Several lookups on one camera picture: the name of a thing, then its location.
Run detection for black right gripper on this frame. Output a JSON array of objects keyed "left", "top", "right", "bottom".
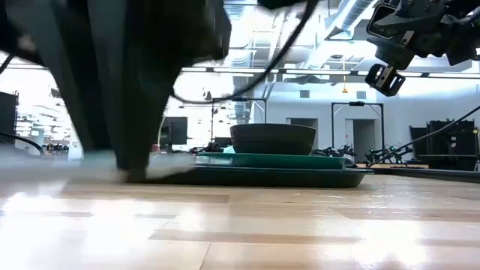
[{"left": 364, "top": 0, "right": 457, "bottom": 98}]

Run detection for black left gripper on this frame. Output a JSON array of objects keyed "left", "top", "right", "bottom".
[{"left": 0, "top": 0, "right": 233, "bottom": 184}]

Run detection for black bowl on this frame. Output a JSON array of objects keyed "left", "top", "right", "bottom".
[{"left": 229, "top": 123, "right": 317, "bottom": 156}]

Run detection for green round plate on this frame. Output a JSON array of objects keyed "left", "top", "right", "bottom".
[{"left": 195, "top": 151, "right": 347, "bottom": 170}]

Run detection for dark green plastic tray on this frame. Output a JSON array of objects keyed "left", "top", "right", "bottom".
[{"left": 148, "top": 163, "right": 375, "bottom": 189}]

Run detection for black computer monitor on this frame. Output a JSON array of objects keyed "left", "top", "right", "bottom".
[{"left": 160, "top": 116, "right": 189, "bottom": 152}]

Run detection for black storage cases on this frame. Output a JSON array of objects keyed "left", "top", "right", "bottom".
[{"left": 408, "top": 118, "right": 478, "bottom": 172}]

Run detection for black background rig frame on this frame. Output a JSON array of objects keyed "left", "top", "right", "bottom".
[
  {"left": 210, "top": 97, "right": 268, "bottom": 151},
  {"left": 331, "top": 100, "right": 386, "bottom": 152}
]

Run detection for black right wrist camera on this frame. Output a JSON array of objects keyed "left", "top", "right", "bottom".
[{"left": 366, "top": 1, "right": 413, "bottom": 41}]

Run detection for black cable to right arm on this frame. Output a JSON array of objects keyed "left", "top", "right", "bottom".
[{"left": 368, "top": 104, "right": 480, "bottom": 168}]

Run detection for black aluminium table frame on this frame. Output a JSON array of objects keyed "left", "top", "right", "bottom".
[{"left": 370, "top": 166, "right": 480, "bottom": 185}]

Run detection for black looped cable of left arm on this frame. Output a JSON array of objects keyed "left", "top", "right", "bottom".
[{"left": 171, "top": 0, "right": 320, "bottom": 105}]

